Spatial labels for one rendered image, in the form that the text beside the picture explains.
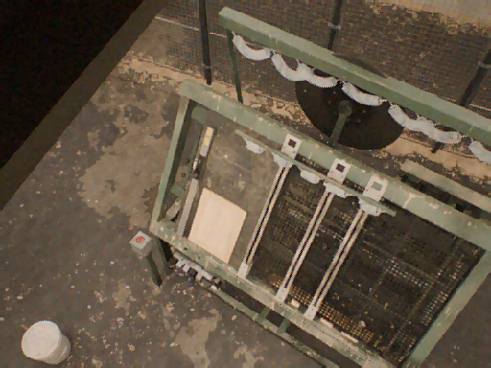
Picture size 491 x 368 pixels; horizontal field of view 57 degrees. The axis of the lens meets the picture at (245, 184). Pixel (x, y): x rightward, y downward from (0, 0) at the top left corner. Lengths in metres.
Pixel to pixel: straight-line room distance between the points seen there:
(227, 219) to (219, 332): 1.29
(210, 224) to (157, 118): 2.39
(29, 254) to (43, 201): 0.60
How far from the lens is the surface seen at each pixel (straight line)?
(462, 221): 2.75
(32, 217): 5.17
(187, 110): 3.24
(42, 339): 4.20
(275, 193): 3.01
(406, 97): 2.85
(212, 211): 3.38
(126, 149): 5.33
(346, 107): 3.12
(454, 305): 3.05
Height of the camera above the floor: 4.13
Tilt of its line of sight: 57 degrees down
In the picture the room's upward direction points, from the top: 1 degrees clockwise
